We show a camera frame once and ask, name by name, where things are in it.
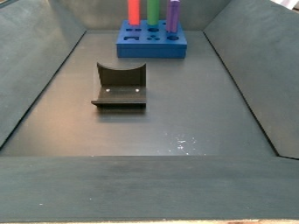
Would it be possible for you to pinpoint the red rectangular peg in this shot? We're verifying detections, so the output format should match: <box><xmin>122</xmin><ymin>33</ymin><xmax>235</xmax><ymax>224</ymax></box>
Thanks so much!
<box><xmin>127</xmin><ymin>0</ymin><xmax>141</xmax><ymax>25</ymax></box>

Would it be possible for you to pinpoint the black curved fixture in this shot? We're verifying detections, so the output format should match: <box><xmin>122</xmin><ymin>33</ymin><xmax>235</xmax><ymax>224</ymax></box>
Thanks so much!
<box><xmin>91</xmin><ymin>64</ymin><xmax>147</xmax><ymax>108</ymax></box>

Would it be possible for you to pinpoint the blue shape sorter block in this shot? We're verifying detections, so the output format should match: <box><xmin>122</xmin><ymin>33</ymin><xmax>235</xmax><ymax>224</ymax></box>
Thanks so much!
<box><xmin>117</xmin><ymin>20</ymin><xmax>187</xmax><ymax>59</ymax></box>

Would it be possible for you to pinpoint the green cylinder peg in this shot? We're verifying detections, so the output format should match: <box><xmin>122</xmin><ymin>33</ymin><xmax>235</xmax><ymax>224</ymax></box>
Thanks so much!
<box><xmin>147</xmin><ymin>0</ymin><xmax>161</xmax><ymax>25</ymax></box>

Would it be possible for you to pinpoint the purple star peg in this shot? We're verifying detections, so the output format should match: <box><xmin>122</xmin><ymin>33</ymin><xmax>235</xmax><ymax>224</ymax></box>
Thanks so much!
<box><xmin>166</xmin><ymin>0</ymin><xmax>181</xmax><ymax>32</ymax></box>

